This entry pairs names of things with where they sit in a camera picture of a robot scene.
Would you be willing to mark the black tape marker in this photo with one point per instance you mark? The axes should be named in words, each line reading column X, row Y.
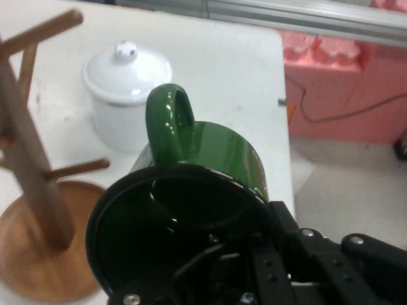
column 281, row 101

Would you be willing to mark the white enamel pot lid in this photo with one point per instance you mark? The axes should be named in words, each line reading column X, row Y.
column 127, row 74

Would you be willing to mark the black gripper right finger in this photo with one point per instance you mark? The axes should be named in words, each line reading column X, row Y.
column 343, row 273

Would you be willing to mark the green enamel mug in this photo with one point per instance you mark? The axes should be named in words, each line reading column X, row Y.
column 219, row 149

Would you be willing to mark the orange board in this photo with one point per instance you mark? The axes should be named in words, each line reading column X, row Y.
column 291, row 112

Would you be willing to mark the pink foam padding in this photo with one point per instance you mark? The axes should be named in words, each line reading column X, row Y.
column 343, row 89

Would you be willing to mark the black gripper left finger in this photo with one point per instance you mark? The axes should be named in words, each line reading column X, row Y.
column 273, row 276

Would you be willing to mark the wooden mug tree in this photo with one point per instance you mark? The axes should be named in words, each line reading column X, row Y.
column 31, row 152

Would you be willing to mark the aluminium frame rail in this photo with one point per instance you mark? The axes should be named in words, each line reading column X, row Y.
column 305, row 19

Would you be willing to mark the white enamel pot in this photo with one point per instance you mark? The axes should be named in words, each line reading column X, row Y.
column 117, row 124

